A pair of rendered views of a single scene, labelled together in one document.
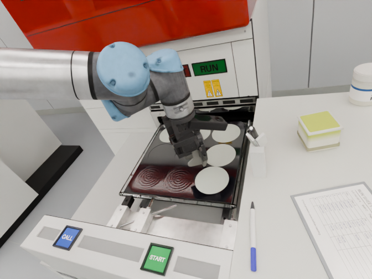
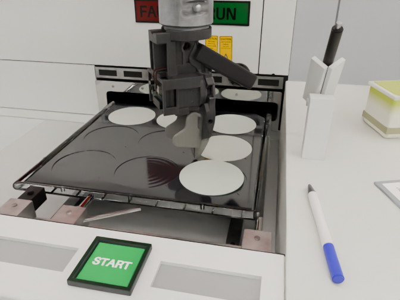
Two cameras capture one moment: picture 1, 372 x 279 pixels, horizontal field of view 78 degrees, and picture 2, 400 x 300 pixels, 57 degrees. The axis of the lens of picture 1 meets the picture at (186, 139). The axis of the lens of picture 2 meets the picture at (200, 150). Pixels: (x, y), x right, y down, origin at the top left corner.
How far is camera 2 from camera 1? 26 cm
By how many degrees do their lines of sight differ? 19
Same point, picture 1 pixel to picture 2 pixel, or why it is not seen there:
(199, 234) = not seen: hidden behind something
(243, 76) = (272, 38)
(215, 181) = (218, 179)
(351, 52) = not seen: hidden behind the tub
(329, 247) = not seen: outside the picture
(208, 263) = (233, 275)
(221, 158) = (226, 151)
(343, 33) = (366, 77)
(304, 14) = (321, 39)
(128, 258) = (35, 266)
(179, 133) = (175, 65)
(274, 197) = (346, 184)
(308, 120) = (389, 86)
